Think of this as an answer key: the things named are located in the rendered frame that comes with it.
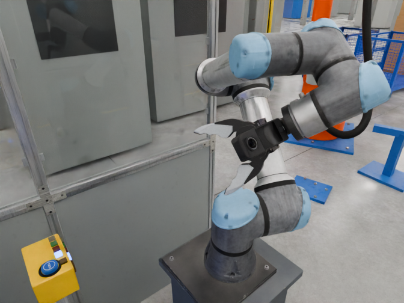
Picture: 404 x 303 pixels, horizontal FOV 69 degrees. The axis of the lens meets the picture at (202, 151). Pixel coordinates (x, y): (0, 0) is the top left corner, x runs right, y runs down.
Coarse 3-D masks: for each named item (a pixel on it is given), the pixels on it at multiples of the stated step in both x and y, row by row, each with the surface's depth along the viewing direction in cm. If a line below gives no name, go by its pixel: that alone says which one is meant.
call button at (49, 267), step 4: (52, 260) 78; (44, 264) 77; (48, 264) 77; (52, 264) 77; (56, 264) 77; (44, 268) 76; (48, 268) 76; (52, 268) 76; (56, 268) 77; (44, 272) 75; (48, 272) 75; (52, 272) 76
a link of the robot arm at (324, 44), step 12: (312, 24) 54; (324, 24) 53; (300, 36) 50; (312, 36) 51; (324, 36) 51; (336, 36) 52; (312, 48) 50; (324, 48) 51; (336, 48) 51; (348, 48) 51; (312, 60) 51; (324, 60) 51; (336, 60) 50; (300, 72) 53; (312, 72) 54
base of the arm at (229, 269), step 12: (204, 252) 85; (216, 252) 79; (228, 252) 76; (240, 252) 76; (252, 252) 81; (204, 264) 84; (216, 264) 79; (228, 264) 78; (240, 264) 78; (252, 264) 81; (216, 276) 80; (228, 276) 79; (240, 276) 79
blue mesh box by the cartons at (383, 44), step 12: (360, 36) 543; (372, 36) 571; (384, 36) 596; (396, 36) 602; (360, 48) 549; (372, 48) 532; (384, 48) 516; (396, 48) 501; (360, 60) 555; (384, 60) 521; (396, 60) 506; (384, 72) 526; (396, 72) 510; (396, 84) 532
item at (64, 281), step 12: (48, 240) 86; (60, 240) 86; (24, 252) 82; (36, 252) 82; (48, 252) 82; (36, 264) 78; (60, 264) 78; (36, 276) 75; (48, 276) 75; (60, 276) 76; (72, 276) 78; (36, 288) 73; (48, 288) 75; (60, 288) 77; (72, 288) 80; (48, 300) 77
